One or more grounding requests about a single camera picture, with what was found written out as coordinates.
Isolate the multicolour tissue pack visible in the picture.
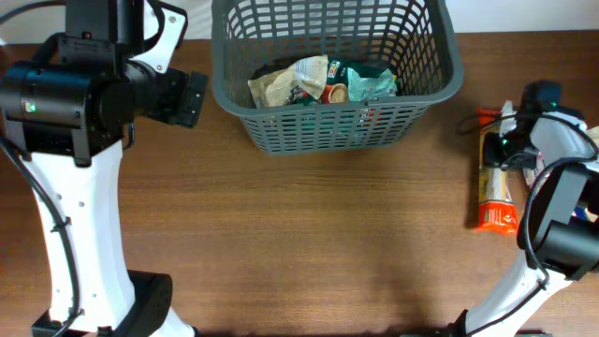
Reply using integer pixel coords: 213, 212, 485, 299
522, 154, 598, 223

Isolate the teal snack packet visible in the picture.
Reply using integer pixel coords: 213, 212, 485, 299
347, 68, 397, 102

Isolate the beige paper bag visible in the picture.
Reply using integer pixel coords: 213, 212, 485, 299
247, 55, 329, 108

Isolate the orange biscuit package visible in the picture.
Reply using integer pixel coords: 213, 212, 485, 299
475, 125, 519, 236

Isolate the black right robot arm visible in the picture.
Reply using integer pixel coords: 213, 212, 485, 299
446, 81, 598, 336

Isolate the green coffee mix bag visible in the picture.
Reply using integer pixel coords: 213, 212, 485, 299
289, 58, 361, 107

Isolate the grey plastic basket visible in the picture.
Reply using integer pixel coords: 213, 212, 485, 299
212, 0, 463, 154

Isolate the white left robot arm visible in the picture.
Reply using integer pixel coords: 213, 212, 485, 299
1, 1, 208, 337

